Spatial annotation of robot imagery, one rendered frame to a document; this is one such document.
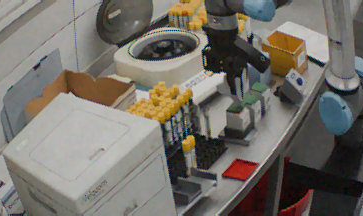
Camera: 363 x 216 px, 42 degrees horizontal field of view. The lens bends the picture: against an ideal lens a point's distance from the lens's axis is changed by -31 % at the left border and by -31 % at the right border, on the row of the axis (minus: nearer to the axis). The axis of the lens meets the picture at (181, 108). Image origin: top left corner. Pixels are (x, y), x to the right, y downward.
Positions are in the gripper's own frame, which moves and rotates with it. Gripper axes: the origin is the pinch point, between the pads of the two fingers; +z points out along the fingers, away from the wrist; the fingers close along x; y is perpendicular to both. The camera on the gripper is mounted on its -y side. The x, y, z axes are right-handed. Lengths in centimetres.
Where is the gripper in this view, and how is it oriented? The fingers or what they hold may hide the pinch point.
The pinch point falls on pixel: (241, 101)
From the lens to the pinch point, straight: 151.3
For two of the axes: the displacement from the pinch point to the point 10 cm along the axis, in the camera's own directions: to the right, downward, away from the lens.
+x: -5.1, 5.0, -7.0
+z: 1.1, 8.5, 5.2
